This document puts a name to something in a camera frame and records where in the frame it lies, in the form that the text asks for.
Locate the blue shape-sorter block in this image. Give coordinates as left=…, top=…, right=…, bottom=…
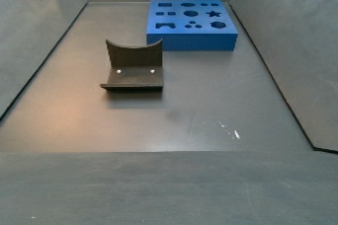
left=147, top=0, right=238, bottom=51

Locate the black curved holder stand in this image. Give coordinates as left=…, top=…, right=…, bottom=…
left=100, top=40, right=164, bottom=91

